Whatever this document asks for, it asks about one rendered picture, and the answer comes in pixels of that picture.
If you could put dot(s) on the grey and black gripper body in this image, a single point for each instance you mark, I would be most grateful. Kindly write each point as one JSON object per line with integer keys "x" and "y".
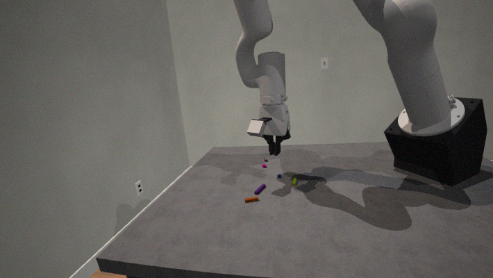
{"x": 280, "y": 118}

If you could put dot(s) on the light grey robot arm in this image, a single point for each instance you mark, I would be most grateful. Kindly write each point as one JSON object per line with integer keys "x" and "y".
{"x": 408, "y": 28}

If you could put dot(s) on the purple rod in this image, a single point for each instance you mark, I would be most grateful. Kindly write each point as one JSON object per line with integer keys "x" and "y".
{"x": 260, "y": 189}

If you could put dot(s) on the orange rod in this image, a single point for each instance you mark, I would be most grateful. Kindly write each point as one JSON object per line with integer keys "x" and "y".
{"x": 252, "y": 199}

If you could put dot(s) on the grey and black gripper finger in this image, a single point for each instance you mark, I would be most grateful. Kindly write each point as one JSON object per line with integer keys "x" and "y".
{"x": 270, "y": 141}
{"x": 279, "y": 139}

